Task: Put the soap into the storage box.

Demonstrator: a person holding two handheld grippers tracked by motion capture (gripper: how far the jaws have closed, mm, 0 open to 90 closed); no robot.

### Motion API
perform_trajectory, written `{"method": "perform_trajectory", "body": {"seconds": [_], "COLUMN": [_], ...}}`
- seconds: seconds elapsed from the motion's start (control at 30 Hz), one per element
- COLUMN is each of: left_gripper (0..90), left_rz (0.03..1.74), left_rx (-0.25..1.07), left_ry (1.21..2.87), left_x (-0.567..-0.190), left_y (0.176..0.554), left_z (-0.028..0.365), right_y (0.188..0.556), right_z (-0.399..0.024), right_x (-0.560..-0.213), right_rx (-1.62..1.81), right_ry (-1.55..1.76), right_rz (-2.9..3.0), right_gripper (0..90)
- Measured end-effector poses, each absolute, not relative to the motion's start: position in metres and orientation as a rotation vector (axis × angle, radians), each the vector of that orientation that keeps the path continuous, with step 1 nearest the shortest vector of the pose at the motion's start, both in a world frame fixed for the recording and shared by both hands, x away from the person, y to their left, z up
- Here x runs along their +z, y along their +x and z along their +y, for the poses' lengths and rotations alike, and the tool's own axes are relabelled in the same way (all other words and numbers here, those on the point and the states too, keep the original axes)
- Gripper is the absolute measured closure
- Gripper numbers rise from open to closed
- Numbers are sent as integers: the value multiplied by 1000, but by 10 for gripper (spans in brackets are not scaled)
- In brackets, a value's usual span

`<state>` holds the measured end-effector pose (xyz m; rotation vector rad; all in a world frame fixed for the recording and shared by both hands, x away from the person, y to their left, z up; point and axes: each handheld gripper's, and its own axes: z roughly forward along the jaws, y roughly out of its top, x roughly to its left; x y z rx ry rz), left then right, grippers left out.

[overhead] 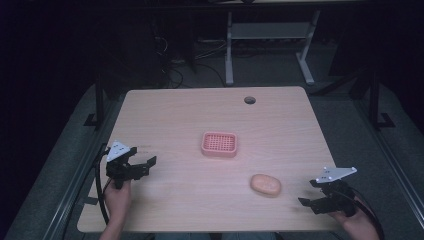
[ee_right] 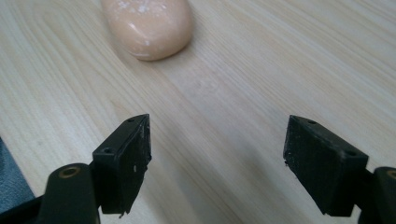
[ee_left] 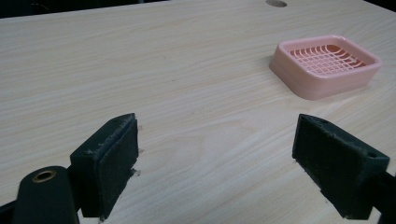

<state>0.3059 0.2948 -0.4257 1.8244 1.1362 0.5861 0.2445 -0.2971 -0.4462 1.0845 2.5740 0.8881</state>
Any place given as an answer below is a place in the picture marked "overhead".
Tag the person's left hand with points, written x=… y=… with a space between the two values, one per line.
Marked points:
x=117 y=201

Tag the black metal stand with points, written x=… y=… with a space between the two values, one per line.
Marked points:
x=99 y=100
x=374 y=100

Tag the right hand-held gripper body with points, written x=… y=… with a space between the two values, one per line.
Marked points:
x=335 y=191

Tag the person's right hand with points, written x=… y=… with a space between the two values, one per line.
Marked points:
x=356 y=221

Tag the white metal table frame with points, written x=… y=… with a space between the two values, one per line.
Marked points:
x=229 y=50

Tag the grey metal rail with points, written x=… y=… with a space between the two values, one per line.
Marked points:
x=393 y=156
x=75 y=180

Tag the pink soap dish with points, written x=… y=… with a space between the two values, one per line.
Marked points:
x=219 y=144

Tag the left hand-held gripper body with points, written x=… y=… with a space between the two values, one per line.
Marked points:
x=117 y=170

